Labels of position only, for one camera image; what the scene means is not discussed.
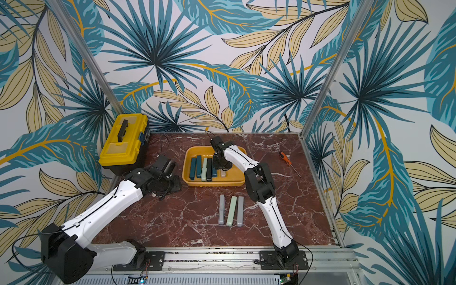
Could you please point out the yellow black toolbox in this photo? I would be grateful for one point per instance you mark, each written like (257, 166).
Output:
(127, 144)

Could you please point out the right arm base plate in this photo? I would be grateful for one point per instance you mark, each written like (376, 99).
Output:
(270, 260)

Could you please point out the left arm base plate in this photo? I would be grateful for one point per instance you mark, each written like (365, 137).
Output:
(145, 261)

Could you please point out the yellow plastic storage tray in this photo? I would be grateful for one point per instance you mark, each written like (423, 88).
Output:
(234, 176)

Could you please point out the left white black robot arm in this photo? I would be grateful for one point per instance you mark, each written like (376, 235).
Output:
(67, 250)

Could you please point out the left aluminium corner post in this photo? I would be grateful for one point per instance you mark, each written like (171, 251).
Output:
(75, 29)

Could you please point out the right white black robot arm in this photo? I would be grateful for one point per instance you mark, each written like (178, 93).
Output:
(261, 189)

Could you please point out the right aluminium corner post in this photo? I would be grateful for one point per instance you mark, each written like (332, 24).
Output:
(345, 46)

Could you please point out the grey pruner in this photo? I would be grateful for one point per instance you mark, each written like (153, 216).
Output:
(221, 210)
(240, 209)

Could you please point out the light green pruner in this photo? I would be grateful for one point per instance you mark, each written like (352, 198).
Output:
(231, 212)
(204, 170)

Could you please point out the aluminium front rail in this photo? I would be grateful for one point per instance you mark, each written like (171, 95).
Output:
(320, 265)

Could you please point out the orange screwdriver right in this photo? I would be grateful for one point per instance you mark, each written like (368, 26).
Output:
(286, 159)

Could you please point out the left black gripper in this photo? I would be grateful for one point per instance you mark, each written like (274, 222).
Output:
(177, 186)

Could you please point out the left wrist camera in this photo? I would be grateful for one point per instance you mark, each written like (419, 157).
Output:
(165, 165)

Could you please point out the aluminium corner post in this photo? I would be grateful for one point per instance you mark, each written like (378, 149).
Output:
(75, 29)
(345, 46)

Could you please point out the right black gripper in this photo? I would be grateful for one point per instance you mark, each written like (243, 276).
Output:
(221, 162)

